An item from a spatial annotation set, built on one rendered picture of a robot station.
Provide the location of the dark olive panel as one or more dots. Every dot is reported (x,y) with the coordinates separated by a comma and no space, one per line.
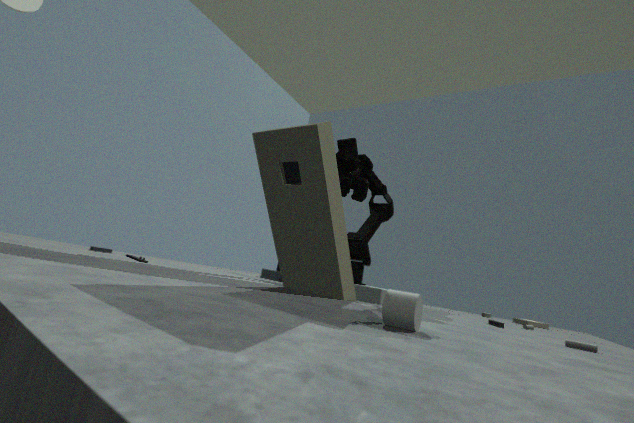
(300,180)

